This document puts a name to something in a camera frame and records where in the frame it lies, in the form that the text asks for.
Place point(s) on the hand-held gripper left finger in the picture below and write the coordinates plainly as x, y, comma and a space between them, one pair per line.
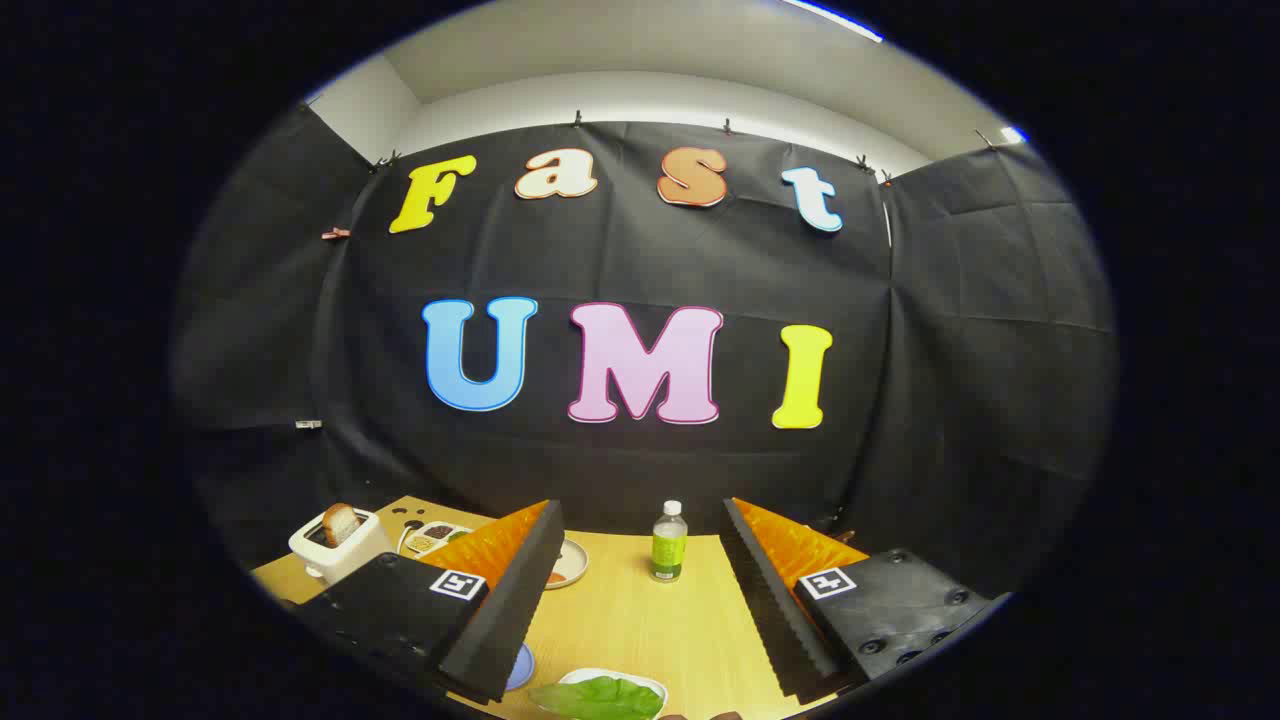
500, 620

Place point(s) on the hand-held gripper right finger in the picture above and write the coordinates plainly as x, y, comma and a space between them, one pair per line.
775, 610

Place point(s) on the green lettuce leaf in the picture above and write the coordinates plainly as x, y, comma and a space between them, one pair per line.
600, 698

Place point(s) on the toasted bread slice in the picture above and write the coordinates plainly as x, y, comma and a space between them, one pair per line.
341, 524

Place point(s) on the blue plate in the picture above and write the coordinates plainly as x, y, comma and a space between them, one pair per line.
522, 668

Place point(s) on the round white plate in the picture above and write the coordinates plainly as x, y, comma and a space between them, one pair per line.
572, 560

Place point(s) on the white divided bean dish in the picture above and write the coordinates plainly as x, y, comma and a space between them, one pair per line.
432, 538

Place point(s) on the green label drink bottle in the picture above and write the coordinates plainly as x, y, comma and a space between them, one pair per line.
668, 550

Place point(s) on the oval white plate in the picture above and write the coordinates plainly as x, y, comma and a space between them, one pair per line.
640, 680

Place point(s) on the white toaster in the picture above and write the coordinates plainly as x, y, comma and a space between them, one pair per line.
345, 560

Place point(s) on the black backdrop cloth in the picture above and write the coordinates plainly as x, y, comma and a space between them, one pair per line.
700, 260

